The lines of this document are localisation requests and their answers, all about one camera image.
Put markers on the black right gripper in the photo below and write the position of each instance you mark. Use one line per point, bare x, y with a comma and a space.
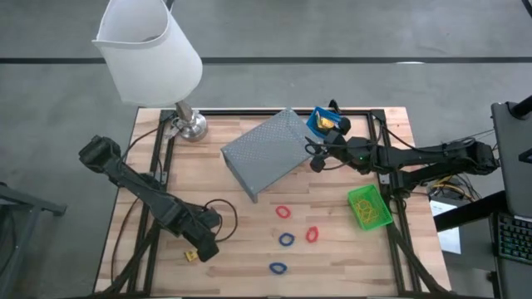
353, 153

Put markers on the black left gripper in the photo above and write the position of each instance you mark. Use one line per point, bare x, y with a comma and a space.
195, 216

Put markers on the yellow green crayon box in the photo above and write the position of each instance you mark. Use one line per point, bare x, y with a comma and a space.
191, 256

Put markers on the yellow rubber band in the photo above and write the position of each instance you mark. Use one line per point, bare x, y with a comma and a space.
374, 207
365, 216
367, 209
372, 214
359, 207
361, 203

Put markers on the blue coil wristband keyring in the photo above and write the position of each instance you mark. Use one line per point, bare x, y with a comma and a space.
280, 239
270, 268

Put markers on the orange coil wristband keyring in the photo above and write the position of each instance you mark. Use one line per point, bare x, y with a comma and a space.
277, 212
307, 235

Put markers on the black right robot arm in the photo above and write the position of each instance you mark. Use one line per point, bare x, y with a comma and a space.
436, 158

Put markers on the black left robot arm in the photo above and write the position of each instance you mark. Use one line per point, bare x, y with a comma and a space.
137, 187

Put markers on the grey perforated metal desk riser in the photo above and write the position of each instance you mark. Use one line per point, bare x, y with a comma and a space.
270, 153

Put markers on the blue plastic basket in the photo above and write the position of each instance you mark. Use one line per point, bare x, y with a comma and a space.
312, 124

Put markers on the green plastic basket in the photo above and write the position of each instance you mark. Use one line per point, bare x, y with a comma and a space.
384, 216

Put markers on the clear plastic wrapping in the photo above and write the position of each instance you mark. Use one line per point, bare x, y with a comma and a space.
172, 128

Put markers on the white paper sheet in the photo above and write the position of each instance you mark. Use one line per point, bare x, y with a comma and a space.
451, 243

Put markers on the backlit keyboard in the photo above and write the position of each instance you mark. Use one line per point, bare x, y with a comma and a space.
517, 238

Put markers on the grey metal cart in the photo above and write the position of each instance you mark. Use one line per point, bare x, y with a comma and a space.
21, 203

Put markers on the silver table lamp white shade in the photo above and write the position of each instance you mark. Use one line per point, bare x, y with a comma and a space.
149, 54

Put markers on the small black bracket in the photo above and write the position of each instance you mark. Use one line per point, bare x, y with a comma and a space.
333, 106

